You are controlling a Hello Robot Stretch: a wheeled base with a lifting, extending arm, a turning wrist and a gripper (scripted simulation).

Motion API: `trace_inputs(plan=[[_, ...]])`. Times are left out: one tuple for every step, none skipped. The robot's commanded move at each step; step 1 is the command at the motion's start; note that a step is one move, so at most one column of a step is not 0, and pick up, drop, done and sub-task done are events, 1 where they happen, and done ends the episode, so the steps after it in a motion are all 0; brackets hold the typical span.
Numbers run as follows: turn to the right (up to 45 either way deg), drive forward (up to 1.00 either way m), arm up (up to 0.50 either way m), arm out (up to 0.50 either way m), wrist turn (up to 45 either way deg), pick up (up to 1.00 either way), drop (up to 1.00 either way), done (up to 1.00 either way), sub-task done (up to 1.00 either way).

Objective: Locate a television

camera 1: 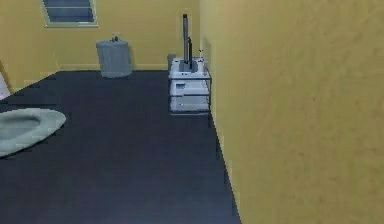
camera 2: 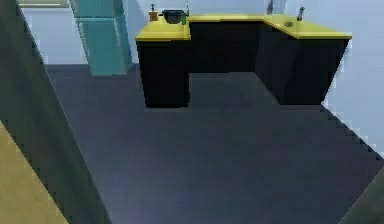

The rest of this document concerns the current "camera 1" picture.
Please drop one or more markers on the grey ribbed bin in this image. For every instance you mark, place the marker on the grey ribbed bin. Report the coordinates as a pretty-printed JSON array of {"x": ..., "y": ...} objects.
[{"x": 114, "y": 59}]

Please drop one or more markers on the white shelf stand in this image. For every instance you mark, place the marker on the white shelf stand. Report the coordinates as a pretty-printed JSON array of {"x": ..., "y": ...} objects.
[{"x": 188, "y": 91}]

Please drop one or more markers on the white framed window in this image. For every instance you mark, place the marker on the white framed window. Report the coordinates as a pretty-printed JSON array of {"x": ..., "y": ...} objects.
[{"x": 69, "y": 11}]

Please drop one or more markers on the white furniture corner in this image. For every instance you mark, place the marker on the white furniture corner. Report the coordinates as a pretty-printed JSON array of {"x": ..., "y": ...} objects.
[{"x": 2, "y": 88}]

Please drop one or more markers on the grey flat television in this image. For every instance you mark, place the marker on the grey flat television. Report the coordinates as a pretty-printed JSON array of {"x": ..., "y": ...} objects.
[{"x": 186, "y": 46}]

